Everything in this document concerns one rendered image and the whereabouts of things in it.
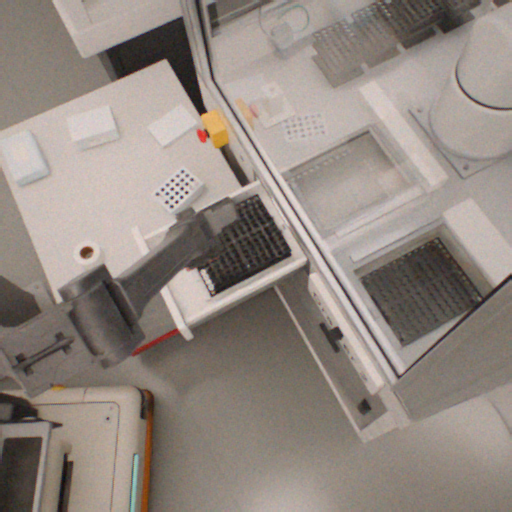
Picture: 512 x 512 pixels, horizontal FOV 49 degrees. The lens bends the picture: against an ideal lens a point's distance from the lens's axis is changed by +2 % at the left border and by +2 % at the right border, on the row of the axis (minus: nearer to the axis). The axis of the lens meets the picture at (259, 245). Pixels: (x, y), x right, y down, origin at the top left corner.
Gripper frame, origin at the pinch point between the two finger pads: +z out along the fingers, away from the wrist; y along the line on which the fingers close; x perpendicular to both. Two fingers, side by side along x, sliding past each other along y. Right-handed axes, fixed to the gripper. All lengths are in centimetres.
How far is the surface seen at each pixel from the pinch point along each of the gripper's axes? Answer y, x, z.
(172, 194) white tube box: -2.0, -28.7, 18.9
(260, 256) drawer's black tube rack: -13.8, 2.4, 7.3
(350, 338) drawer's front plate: -22.3, 29.7, 3.4
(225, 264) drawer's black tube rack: -5.7, -0.6, 10.6
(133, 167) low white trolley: 4, -44, 23
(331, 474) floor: -14, 56, 96
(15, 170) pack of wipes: 34, -56, 20
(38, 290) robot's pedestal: 59, -57, 100
